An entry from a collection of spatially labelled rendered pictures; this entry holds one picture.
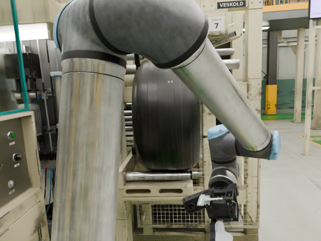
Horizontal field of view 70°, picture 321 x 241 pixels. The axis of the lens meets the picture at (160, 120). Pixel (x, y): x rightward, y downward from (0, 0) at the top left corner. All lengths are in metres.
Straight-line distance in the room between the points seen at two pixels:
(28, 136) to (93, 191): 0.86
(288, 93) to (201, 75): 10.65
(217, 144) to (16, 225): 0.86
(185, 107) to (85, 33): 0.65
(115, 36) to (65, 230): 0.31
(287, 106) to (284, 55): 2.12
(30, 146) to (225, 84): 0.99
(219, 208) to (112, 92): 0.46
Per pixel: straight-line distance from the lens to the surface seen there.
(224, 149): 0.81
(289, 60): 11.15
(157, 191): 1.21
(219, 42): 1.62
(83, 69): 0.40
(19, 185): 1.24
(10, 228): 1.15
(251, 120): 0.60
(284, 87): 10.98
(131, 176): 1.22
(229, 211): 0.71
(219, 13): 1.52
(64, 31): 0.46
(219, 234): 0.72
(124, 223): 1.44
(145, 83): 1.03
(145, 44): 0.36
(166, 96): 0.99
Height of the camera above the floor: 1.36
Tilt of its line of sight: 8 degrees down
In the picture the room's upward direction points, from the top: 3 degrees counter-clockwise
